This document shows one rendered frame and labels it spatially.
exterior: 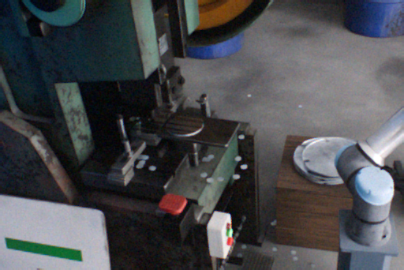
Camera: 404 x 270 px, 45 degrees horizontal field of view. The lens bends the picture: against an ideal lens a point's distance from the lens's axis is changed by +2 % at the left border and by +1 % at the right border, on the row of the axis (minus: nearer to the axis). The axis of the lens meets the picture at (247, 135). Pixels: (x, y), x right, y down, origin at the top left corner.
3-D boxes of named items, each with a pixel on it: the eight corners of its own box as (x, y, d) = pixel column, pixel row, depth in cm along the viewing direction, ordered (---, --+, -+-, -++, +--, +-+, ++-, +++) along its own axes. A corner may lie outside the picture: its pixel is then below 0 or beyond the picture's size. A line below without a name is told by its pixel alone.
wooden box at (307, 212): (364, 196, 241) (372, 141, 221) (365, 256, 211) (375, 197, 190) (286, 188, 248) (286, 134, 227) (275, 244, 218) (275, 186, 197)
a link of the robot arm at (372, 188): (360, 225, 152) (365, 193, 144) (344, 196, 162) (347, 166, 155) (396, 218, 154) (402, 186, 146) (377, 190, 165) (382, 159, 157)
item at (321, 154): (295, 144, 216) (295, 142, 216) (357, 134, 218) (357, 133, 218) (312, 181, 192) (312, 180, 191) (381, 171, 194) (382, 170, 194)
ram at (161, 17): (190, 86, 159) (180, -2, 142) (171, 110, 147) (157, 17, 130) (144, 80, 163) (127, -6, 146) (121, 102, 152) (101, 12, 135)
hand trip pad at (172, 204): (190, 215, 138) (188, 196, 134) (181, 230, 134) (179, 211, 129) (168, 211, 140) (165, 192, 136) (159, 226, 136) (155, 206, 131)
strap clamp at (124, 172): (150, 153, 160) (145, 129, 154) (125, 185, 147) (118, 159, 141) (134, 151, 162) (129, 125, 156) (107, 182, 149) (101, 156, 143)
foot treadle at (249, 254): (275, 264, 194) (275, 256, 191) (269, 285, 187) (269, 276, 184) (145, 235, 210) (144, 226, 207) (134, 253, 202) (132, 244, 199)
